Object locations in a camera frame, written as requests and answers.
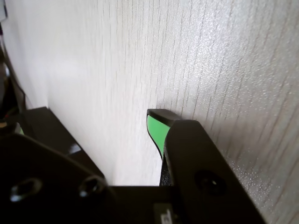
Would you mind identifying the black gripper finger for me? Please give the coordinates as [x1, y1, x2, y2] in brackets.
[0, 133, 124, 224]

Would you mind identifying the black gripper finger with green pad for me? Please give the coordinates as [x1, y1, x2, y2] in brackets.
[146, 108, 245, 191]

